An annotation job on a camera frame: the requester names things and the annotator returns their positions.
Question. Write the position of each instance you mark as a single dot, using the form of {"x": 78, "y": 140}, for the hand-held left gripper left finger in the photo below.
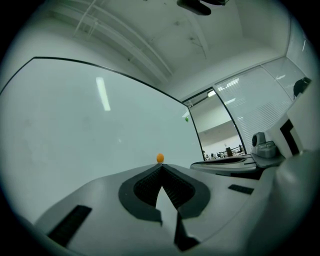
{"x": 105, "y": 200}

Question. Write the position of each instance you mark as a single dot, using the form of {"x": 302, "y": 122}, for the black ceiling fixture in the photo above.
{"x": 195, "y": 6}

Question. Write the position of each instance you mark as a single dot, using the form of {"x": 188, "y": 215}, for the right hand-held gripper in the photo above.
{"x": 308, "y": 125}

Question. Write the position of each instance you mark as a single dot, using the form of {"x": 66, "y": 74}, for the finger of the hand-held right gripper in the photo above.
{"x": 225, "y": 166}

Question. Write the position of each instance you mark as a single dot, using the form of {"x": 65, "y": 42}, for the green round magnet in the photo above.
{"x": 186, "y": 119}

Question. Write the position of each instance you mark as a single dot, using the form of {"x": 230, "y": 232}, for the small orange round object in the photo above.
{"x": 160, "y": 158}

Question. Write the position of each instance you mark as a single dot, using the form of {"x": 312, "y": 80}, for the grey gripper camera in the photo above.
{"x": 262, "y": 147}

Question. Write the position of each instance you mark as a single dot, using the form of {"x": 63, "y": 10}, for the white whiteboard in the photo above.
{"x": 75, "y": 125}

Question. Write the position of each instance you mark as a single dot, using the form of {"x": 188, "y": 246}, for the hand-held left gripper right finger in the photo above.
{"x": 220, "y": 200}

